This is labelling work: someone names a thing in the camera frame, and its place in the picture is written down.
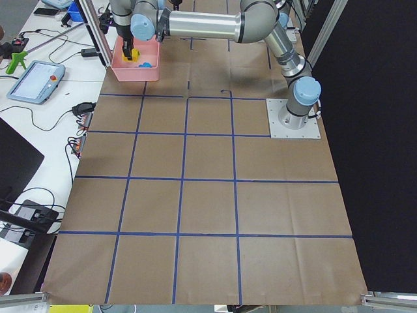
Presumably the teach pendant tablet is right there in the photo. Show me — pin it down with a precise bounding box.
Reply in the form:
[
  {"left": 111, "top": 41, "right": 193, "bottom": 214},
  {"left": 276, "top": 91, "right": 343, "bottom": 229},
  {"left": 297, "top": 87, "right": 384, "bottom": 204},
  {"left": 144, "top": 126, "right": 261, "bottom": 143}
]
[{"left": 7, "top": 61, "right": 66, "bottom": 104}]

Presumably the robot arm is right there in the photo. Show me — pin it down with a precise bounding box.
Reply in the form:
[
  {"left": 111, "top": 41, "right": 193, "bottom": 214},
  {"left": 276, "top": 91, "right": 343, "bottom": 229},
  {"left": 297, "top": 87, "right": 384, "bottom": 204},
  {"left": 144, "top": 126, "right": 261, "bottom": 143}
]
[{"left": 109, "top": 1, "right": 321, "bottom": 130}]

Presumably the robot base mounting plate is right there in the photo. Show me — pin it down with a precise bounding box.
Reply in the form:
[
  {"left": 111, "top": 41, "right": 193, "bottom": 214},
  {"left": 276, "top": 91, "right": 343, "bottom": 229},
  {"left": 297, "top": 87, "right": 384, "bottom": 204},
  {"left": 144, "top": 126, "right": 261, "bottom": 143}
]
[{"left": 266, "top": 98, "right": 321, "bottom": 140}]

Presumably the blue toy block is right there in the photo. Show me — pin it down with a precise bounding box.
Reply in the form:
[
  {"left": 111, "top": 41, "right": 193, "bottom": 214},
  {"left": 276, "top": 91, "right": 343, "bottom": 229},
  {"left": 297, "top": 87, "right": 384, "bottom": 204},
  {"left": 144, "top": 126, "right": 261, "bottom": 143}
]
[{"left": 138, "top": 62, "right": 153, "bottom": 68}]

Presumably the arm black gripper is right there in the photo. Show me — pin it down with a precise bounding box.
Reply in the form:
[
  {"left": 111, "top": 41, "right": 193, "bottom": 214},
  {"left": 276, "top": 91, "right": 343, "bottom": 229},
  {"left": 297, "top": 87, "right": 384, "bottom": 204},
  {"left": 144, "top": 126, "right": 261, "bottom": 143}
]
[{"left": 99, "top": 8, "right": 137, "bottom": 61}]

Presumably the black smartphone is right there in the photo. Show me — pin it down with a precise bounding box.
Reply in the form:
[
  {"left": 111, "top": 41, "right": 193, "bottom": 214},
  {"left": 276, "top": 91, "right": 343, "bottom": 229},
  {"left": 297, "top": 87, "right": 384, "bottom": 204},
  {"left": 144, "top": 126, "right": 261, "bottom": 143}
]
[{"left": 33, "top": 7, "right": 60, "bottom": 16}]

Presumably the pink plastic box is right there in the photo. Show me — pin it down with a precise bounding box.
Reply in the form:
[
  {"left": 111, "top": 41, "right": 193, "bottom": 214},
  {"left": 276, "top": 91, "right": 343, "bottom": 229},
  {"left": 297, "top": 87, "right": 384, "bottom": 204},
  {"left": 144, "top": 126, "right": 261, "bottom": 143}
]
[{"left": 111, "top": 37, "right": 160, "bottom": 82}]

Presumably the yellow toy block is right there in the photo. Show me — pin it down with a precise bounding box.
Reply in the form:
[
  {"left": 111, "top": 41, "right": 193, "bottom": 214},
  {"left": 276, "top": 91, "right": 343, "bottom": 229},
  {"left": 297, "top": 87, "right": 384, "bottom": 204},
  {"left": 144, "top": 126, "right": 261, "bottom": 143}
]
[{"left": 122, "top": 48, "right": 140, "bottom": 62}]

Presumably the brown paper table cover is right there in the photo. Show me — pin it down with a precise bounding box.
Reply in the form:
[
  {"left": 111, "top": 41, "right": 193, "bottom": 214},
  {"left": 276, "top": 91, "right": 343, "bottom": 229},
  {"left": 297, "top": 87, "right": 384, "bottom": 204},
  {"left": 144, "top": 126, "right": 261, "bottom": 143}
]
[{"left": 42, "top": 0, "right": 369, "bottom": 306}]

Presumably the green plastic hand tool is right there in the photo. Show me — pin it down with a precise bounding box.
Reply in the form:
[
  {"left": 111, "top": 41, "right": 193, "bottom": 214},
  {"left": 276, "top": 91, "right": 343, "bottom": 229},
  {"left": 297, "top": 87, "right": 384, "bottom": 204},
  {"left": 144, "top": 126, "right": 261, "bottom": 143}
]
[{"left": 6, "top": 51, "right": 28, "bottom": 74}]

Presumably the blue plastic bin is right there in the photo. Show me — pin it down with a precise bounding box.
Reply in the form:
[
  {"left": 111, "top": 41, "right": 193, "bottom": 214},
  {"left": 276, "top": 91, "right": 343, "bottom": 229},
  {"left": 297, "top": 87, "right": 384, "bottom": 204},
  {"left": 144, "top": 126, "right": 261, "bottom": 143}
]
[{"left": 67, "top": 1, "right": 84, "bottom": 22}]

